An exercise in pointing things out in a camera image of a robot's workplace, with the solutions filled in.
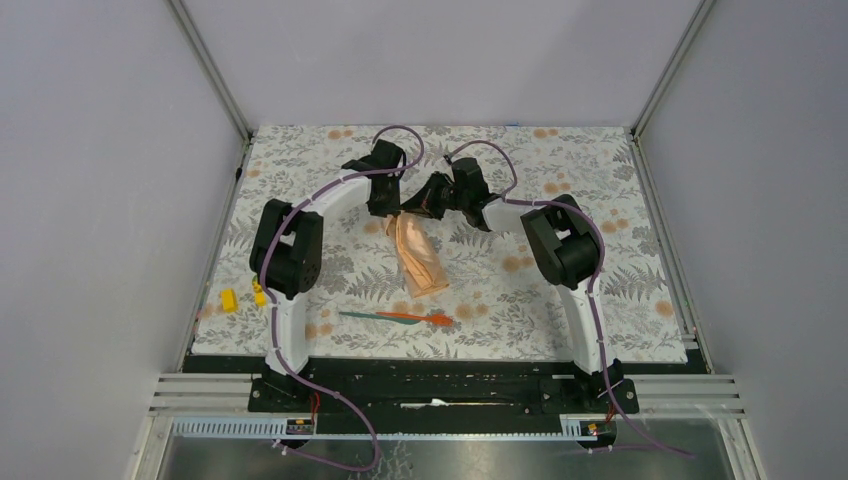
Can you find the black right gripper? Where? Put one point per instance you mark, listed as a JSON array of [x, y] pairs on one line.
[[426, 202]]

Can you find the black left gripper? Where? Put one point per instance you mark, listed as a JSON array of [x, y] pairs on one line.
[[391, 207]]

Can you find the orange cloth napkin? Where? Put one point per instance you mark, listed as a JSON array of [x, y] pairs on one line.
[[417, 258]]

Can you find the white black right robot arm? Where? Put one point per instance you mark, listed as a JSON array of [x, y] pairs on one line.
[[567, 247]]

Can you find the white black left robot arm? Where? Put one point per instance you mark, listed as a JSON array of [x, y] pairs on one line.
[[287, 253]]

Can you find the floral patterned tablecloth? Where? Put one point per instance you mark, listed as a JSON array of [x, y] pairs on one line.
[[500, 303]]

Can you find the teal plastic knife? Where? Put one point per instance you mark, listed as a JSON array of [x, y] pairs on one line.
[[373, 316]]

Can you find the orange plastic fork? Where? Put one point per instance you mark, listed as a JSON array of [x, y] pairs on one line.
[[440, 320]]

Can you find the yellow toy block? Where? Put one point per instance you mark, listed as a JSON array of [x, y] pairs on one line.
[[258, 293], [228, 301]]

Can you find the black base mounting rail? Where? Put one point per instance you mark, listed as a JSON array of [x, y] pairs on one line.
[[348, 396]]

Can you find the left aluminium frame post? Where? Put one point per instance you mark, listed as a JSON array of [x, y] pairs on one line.
[[208, 66]]

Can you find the aluminium frame post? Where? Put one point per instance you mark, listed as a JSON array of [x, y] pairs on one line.
[[683, 46], [208, 66]]

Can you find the right aluminium frame post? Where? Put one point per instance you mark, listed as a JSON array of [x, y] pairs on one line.
[[683, 46]]

